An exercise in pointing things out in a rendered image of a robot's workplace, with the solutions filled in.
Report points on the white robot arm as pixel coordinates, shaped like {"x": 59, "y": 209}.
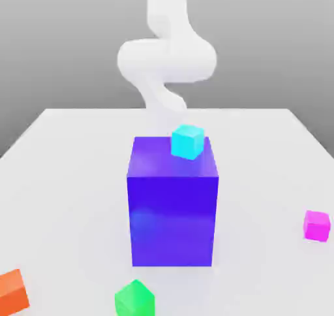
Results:
{"x": 167, "y": 57}

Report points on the small cyan cube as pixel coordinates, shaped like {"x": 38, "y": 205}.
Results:
{"x": 186, "y": 143}

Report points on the small green cube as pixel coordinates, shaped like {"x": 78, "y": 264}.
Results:
{"x": 134, "y": 299}

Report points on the small magenta cube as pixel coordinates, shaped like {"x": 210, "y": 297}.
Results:
{"x": 316, "y": 227}

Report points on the small orange cube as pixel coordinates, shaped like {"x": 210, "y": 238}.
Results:
{"x": 11, "y": 292}

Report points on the large purple box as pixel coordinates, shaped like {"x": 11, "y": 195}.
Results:
{"x": 172, "y": 216}

